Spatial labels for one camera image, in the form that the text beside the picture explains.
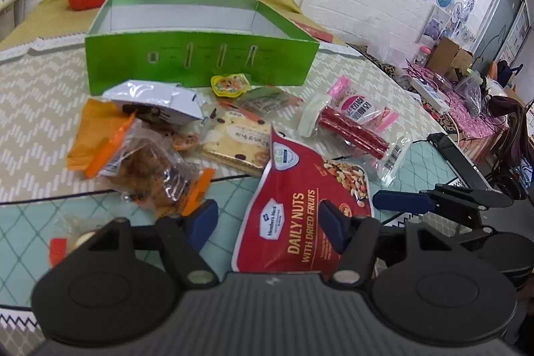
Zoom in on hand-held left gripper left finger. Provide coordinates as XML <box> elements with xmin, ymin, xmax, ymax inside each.
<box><xmin>62</xmin><ymin>200</ymin><xmax>219</xmax><ymax>290</ymax></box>

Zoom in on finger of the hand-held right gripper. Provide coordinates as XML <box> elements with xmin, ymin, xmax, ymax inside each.
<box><xmin>372</xmin><ymin>183</ymin><xmax>515</xmax><ymax>215</ymax></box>
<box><xmin>428</xmin><ymin>132</ymin><xmax>492</xmax><ymax>191</ymax></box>

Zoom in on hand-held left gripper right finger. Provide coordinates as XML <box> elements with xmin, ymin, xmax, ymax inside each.
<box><xmin>319</xmin><ymin>200</ymin><xmax>472</xmax><ymax>287</ymax></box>

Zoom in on red nuts bag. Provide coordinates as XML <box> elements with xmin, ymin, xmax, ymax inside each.
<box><xmin>231</xmin><ymin>124</ymin><xmax>375</xmax><ymax>273</ymax></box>

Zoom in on clear pastry packet orange ends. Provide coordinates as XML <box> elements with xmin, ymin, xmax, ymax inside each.
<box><xmin>85</xmin><ymin>118</ymin><xmax>215</xmax><ymax>217</ymax></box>

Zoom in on pink sausage packet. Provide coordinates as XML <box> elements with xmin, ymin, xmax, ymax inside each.
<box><xmin>319</xmin><ymin>76</ymin><xmax>412</xmax><ymax>188</ymax></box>

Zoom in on clear round cracker packet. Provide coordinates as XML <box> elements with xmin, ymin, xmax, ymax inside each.
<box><xmin>165</xmin><ymin>128</ymin><xmax>201</xmax><ymax>151</ymax></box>

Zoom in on chocolate chip biscuit packet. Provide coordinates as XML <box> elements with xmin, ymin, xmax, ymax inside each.
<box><xmin>200</xmin><ymin>108</ymin><xmax>272</xmax><ymax>178</ymax></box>

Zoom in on green candy packet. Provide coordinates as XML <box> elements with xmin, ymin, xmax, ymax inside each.
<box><xmin>234</xmin><ymin>86</ymin><xmax>303</xmax><ymax>117</ymax></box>

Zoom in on silver snack packet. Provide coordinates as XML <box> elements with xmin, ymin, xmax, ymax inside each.
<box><xmin>102</xmin><ymin>79</ymin><xmax>206</xmax><ymax>125</ymax></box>

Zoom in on yellow jelly cup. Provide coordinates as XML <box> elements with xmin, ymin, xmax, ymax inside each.
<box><xmin>211</xmin><ymin>73</ymin><xmax>250</xmax><ymax>97</ymax></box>

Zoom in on small clear cookie packet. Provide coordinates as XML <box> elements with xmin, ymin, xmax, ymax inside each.
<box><xmin>49</xmin><ymin>214</ymin><xmax>110</xmax><ymax>269</ymax></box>

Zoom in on orange snack packet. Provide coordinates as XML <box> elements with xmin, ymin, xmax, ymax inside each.
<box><xmin>67</xmin><ymin>98</ymin><xmax>138</xmax><ymax>173</ymax></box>

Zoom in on green cardboard box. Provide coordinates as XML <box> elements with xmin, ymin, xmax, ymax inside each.
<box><xmin>84</xmin><ymin>0</ymin><xmax>321</xmax><ymax>96</ymax></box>

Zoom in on pink patterned cloth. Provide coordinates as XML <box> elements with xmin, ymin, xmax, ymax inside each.
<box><xmin>400</xmin><ymin>64</ymin><xmax>510</xmax><ymax>158</ymax></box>

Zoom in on clear plastic bag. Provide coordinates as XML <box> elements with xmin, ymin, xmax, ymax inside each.
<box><xmin>455</xmin><ymin>72</ymin><xmax>485</xmax><ymax>119</ymax></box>

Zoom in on white power strip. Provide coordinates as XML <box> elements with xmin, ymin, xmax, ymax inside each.
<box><xmin>411</xmin><ymin>78</ymin><xmax>449</xmax><ymax>111</ymax></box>

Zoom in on leopard print cloth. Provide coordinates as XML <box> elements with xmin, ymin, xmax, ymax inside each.
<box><xmin>346</xmin><ymin>43</ymin><xmax>418</xmax><ymax>90</ymax></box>

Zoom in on red envelope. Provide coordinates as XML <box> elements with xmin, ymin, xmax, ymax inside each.
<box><xmin>292</xmin><ymin>20</ymin><xmax>334</xmax><ymax>44</ymax></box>

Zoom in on grey teal patterned table mat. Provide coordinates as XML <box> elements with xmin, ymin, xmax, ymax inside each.
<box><xmin>0</xmin><ymin>35</ymin><xmax>489</xmax><ymax>356</ymax></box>

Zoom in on yellow tablecloth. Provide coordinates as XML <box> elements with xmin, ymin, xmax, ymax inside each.
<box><xmin>0</xmin><ymin>0</ymin><xmax>347</xmax><ymax>50</ymax></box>

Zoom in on wall poster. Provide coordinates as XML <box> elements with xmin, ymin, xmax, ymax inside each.
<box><xmin>426</xmin><ymin>6</ymin><xmax>476</xmax><ymax>45</ymax></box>

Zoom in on dark wall panel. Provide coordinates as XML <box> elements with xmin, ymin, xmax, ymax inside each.
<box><xmin>480</xmin><ymin>0</ymin><xmax>527</xmax><ymax>74</ymax></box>

